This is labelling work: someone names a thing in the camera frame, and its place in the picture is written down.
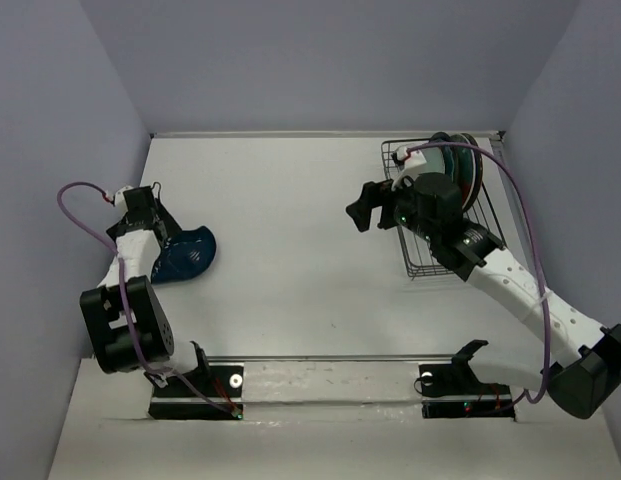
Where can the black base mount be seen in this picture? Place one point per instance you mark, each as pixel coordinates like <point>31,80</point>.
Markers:
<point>197,388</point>
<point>452,391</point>

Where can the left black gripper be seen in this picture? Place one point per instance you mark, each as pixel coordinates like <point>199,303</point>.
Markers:
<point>171,228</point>

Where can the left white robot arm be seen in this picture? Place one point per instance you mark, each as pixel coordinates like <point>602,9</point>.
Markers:
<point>127,326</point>

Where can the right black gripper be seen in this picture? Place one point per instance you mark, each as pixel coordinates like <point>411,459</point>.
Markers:
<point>373,194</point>

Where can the light green round plate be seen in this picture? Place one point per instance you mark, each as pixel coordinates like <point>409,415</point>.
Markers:
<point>435,162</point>

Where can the navy blue leaf-shaped dish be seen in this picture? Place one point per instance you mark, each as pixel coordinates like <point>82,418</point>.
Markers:
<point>185,256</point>

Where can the dark teal speckled plate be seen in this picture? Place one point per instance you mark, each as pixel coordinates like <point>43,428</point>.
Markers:
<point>479,171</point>

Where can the teal scalloped edge plate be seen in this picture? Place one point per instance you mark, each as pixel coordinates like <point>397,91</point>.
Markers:
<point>451,162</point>

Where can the red and teal floral plate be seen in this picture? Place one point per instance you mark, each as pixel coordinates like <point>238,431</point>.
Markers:
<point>467,176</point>

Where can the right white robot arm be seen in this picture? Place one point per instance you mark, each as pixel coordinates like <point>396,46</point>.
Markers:
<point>582,357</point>

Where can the black wire dish rack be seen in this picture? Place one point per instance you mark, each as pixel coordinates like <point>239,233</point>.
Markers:
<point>417,258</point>

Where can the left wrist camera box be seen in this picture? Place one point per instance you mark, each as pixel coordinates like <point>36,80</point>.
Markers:
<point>116,198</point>

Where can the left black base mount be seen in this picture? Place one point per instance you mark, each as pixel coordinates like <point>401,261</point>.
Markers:
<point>197,388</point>

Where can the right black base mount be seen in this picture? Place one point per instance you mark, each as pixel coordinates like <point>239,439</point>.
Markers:
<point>452,391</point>

